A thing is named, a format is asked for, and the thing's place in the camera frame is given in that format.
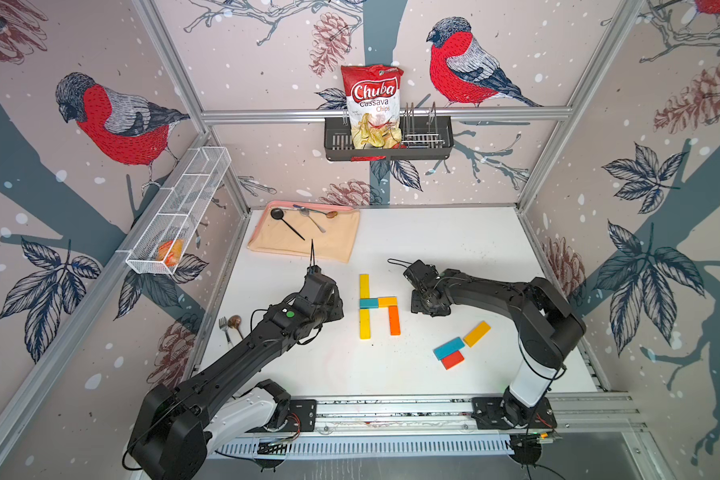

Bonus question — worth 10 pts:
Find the small teal block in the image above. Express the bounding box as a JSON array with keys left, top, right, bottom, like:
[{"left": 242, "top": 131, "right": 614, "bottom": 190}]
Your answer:
[{"left": 359, "top": 298, "right": 379, "bottom": 309}]

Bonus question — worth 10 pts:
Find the orange block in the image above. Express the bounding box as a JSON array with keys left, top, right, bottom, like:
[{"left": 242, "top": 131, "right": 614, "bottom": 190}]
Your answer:
[{"left": 387, "top": 305, "right": 401, "bottom": 336}]

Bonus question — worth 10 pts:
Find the yellow block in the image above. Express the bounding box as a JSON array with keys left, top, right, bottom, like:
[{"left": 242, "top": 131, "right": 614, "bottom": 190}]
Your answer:
[
  {"left": 359, "top": 274, "right": 371, "bottom": 299},
  {"left": 359, "top": 309, "right": 371, "bottom": 340}
]

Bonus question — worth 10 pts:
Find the small amber block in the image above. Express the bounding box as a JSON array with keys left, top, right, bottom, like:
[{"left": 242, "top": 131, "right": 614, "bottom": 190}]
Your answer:
[{"left": 377, "top": 297, "right": 397, "bottom": 308}]

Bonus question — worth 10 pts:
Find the teal long block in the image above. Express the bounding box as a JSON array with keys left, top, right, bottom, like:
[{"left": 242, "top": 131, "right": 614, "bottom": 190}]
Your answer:
[{"left": 433, "top": 337, "right": 465, "bottom": 360}]

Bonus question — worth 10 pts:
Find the amber long block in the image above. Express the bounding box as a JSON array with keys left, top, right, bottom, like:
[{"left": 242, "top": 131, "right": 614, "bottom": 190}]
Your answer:
[{"left": 463, "top": 321, "right": 491, "bottom": 348}]

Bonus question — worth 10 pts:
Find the red block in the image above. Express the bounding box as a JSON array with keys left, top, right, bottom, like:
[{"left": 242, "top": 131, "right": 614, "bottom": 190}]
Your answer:
[{"left": 441, "top": 351, "right": 465, "bottom": 370}]

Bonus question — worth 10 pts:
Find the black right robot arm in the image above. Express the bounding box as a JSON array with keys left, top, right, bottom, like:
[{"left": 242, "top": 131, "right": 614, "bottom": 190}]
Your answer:
[{"left": 404, "top": 260, "right": 586, "bottom": 430}]

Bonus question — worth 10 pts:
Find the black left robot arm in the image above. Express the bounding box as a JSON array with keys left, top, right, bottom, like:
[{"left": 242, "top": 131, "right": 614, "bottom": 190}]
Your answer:
[{"left": 126, "top": 265, "right": 343, "bottom": 479}]

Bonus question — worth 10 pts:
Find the beige folded cloth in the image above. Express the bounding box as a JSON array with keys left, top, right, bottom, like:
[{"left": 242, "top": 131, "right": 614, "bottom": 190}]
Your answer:
[{"left": 247, "top": 201, "right": 361, "bottom": 263}]

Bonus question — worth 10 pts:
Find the black ladle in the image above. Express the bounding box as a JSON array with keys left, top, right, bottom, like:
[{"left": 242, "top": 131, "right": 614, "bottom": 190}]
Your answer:
[{"left": 270, "top": 208, "right": 305, "bottom": 241}]

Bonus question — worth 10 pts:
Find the orange item in white basket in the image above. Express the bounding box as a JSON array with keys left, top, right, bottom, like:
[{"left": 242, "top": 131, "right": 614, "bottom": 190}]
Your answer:
[{"left": 155, "top": 239, "right": 184, "bottom": 268}]

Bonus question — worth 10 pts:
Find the red cassava chips bag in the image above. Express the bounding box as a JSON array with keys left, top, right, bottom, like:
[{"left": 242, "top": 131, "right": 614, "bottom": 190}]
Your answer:
[{"left": 341, "top": 65, "right": 404, "bottom": 149}]

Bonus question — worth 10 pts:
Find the small wooden spoon by wall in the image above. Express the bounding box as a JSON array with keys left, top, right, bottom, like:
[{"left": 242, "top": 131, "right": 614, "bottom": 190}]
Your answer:
[{"left": 227, "top": 315, "right": 243, "bottom": 337}]

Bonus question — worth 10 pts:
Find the wooden handled spoon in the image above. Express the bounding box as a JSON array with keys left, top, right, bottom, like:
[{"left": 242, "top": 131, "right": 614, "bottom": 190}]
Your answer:
[{"left": 293, "top": 204, "right": 339, "bottom": 219}]

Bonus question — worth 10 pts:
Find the small fork by wall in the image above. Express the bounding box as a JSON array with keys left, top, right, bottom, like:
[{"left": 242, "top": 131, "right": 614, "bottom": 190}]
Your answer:
[{"left": 218, "top": 317, "right": 232, "bottom": 345}]

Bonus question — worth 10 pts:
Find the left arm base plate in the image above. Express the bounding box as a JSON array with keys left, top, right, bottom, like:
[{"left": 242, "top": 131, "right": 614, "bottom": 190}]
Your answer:
[{"left": 251, "top": 399, "right": 317, "bottom": 434}]

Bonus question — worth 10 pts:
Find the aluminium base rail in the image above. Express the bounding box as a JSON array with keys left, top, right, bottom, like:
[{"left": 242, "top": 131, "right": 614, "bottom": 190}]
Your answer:
[{"left": 205, "top": 392, "right": 647, "bottom": 462}]

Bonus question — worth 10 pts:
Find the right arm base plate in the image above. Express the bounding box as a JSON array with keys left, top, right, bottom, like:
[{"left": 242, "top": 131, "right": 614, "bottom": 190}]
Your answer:
[{"left": 471, "top": 396, "right": 557, "bottom": 430}]

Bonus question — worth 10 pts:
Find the black wire basket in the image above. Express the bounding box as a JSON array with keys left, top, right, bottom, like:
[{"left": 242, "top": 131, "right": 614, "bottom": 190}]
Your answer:
[{"left": 324, "top": 106, "right": 454, "bottom": 162}]

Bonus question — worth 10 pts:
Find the white wire shelf basket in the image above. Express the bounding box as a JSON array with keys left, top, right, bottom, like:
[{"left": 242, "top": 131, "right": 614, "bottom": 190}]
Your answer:
[{"left": 126, "top": 146, "right": 231, "bottom": 275}]

